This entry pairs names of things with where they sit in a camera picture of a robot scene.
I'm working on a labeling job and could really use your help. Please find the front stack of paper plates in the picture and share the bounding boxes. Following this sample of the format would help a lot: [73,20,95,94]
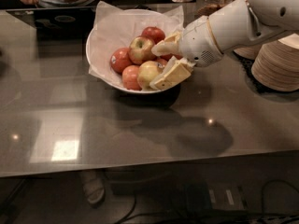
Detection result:
[251,34,299,91]

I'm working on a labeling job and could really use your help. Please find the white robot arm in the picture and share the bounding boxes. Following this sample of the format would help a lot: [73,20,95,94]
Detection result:
[149,0,299,91]

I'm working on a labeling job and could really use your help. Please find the dark red right apple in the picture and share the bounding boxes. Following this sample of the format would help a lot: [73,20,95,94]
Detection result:
[160,54,182,61]

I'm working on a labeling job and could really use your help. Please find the black cable on floor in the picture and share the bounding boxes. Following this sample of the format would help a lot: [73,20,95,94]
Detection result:
[102,171,299,224]

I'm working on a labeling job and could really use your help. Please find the orange-red front-left apple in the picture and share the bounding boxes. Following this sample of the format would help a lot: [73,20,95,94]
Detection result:
[122,65,141,91]

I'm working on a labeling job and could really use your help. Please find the black laptop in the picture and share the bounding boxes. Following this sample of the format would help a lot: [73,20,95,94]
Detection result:
[7,6,96,39]

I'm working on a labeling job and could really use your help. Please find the white bowl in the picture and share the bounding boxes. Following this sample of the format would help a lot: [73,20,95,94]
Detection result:
[85,8,188,95]

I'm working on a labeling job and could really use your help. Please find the black tray mat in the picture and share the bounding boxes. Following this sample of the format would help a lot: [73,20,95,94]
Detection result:
[235,52,271,93]

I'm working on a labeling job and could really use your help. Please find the red left apple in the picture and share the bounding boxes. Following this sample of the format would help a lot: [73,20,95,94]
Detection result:
[109,48,133,74]

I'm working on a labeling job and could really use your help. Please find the rear stack of paper plates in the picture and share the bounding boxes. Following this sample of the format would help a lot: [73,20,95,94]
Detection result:
[234,45,261,60]

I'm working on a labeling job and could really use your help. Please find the dark red apple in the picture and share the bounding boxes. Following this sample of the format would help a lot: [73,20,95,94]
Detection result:
[141,26,165,43]
[160,54,182,61]

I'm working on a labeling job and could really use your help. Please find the stack of paper plates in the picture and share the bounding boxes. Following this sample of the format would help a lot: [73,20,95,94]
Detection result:
[251,34,299,91]
[234,45,261,60]

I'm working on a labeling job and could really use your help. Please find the white paper liner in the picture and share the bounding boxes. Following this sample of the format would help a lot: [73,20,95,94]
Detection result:
[88,0,185,91]

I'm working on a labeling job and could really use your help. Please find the yellow-green front apple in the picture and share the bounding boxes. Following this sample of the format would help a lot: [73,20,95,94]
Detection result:
[137,61,164,91]

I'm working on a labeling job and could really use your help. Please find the orange apple behind front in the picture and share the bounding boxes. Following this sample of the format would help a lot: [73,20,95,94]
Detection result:
[154,57,168,66]

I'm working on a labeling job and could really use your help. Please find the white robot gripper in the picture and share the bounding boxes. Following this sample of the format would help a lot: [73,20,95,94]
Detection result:
[149,16,223,91]

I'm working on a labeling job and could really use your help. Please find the yellow-red top apple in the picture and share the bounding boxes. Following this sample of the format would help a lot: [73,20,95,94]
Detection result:
[128,35,156,64]

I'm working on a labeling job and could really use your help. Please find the dark red back apple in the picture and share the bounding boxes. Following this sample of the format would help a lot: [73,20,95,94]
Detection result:
[141,26,165,43]

